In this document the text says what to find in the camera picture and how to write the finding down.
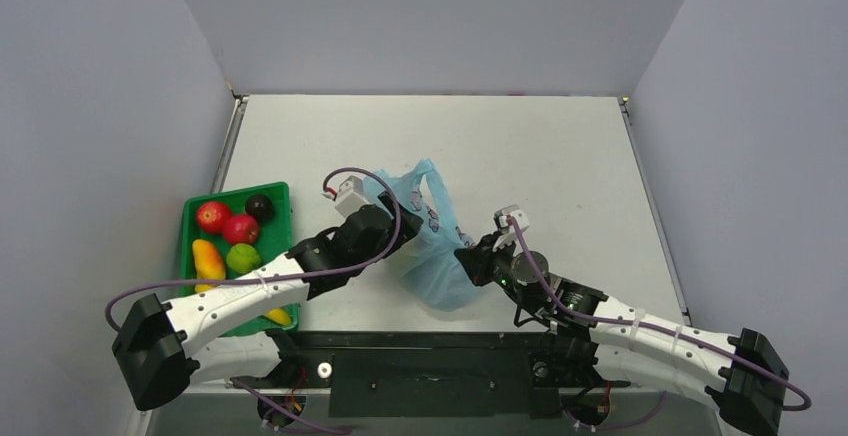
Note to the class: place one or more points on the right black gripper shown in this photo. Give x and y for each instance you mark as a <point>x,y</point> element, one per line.
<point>473,259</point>

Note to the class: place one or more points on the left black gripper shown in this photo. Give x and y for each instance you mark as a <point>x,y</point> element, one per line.
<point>412,225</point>

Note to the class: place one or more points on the light blue plastic bag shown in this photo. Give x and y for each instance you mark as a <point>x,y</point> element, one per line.
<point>426,266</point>

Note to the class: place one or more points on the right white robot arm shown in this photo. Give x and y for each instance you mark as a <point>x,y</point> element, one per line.
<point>741,377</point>

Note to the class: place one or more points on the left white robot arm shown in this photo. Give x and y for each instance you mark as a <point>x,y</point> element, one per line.
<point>163,347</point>

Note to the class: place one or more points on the green plastic tray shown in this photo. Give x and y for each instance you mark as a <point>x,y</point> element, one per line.
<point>274,239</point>

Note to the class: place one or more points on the dark purple plum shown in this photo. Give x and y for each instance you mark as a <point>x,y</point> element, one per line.
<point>260,207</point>

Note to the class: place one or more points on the yellow banana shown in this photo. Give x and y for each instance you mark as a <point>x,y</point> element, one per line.
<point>279,316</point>

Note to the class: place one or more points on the red apple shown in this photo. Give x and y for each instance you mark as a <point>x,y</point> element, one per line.
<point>240,229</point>
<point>211,216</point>

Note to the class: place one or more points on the green lime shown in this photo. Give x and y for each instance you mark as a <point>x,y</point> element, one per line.
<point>243,258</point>

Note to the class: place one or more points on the orange yellow mango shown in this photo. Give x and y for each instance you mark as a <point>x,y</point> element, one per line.
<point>208,262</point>

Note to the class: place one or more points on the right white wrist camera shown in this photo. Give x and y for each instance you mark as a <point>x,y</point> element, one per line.
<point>509,221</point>

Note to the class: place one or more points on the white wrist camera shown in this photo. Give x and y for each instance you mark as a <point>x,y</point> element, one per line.
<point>348,197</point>
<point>509,221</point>

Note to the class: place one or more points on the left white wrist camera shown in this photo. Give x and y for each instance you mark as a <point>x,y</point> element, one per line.
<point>348,197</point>

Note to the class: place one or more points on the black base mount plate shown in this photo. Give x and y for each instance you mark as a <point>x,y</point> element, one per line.
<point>437,374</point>

